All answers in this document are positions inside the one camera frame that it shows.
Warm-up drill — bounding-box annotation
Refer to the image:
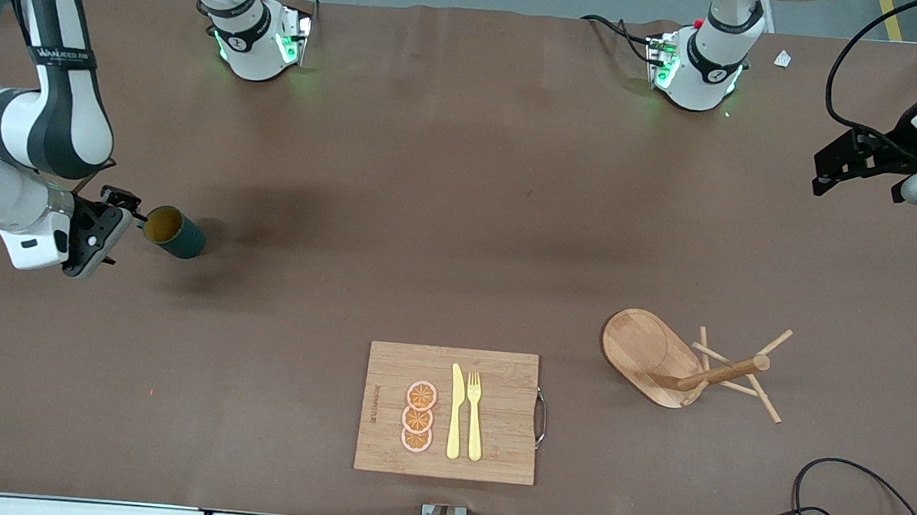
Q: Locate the dark teal cup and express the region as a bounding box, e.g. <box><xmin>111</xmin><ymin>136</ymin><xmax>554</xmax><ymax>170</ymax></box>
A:
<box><xmin>140</xmin><ymin>202</ymin><xmax>210</xmax><ymax>262</ymax></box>

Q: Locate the wooden mug tree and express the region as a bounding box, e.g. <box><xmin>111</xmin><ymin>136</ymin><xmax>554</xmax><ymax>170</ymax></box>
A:
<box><xmin>596</xmin><ymin>305</ymin><xmax>795</xmax><ymax>426</ymax></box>

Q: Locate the round orange slice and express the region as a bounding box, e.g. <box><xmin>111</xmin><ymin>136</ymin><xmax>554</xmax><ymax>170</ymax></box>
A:
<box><xmin>405</xmin><ymin>379</ymin><xmax>440</xmax><ymax>413</ymax></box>

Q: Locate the yellow plastic knife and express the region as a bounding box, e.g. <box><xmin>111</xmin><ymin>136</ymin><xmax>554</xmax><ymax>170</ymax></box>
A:
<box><xmin>445</xmin><ymin>362</ymin><xmax>468</xmax><ymax>460</ymax></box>

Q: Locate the yellow plastic fork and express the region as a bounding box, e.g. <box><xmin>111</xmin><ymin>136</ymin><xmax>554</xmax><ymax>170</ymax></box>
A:
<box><xmin>462</xmin><ymin>371</ymin><xmax>490</xmax><ymax>463</ymax></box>

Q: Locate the wooden cutting board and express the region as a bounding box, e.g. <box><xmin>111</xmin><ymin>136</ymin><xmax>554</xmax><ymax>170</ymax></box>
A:
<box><xmin>352</xmin><ymin>340</ymin><xmax>546</xmax><ymax>487</ymax></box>

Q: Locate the black right camera mount plate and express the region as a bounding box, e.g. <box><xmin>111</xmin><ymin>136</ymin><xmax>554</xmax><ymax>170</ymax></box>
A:
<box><xmin>62</xmin><ymin>196</ymin><xmax>137</xmax><ymax>283</ymax></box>

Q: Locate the metal cutting board handle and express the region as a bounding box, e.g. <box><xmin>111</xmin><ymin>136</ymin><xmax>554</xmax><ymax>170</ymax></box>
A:
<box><xmin>531</xmin><ymin>387</ymin><xmax>552</xmax><ymax>451</ymax></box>

